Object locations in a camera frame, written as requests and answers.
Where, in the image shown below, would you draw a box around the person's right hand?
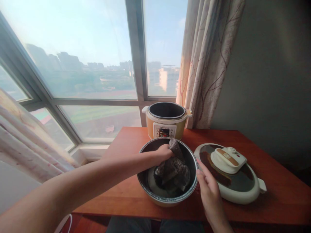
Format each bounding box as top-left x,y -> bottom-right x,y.
195,159 -> 225,219

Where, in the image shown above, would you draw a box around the person's left hand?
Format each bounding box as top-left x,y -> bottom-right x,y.
155,144 -> 174,166

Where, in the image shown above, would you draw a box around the dark grey cleaning cloth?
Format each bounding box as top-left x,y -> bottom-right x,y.
154,138 -> 191,193

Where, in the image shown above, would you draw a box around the metal cooking pot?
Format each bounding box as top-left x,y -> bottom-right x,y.
136,138 -> 201,207

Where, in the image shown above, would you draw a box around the yellow electric pressure cooker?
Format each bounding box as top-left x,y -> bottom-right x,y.
142,102 -> 194,142

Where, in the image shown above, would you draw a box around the white pressure cooker lid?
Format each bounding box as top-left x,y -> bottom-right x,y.
193,142 -> 267,205

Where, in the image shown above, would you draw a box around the person's legs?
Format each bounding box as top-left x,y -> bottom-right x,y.
105,216 -> 205,233

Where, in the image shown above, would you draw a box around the beige branch-patterned curtain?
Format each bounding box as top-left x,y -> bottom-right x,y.
0,87 -> 81,184
175,0 -> 246,129

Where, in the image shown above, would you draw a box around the large window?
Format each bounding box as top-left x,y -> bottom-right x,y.
0,0 -> 189,152

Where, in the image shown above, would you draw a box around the white curved object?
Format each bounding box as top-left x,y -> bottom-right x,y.
57,213 -> 74,233

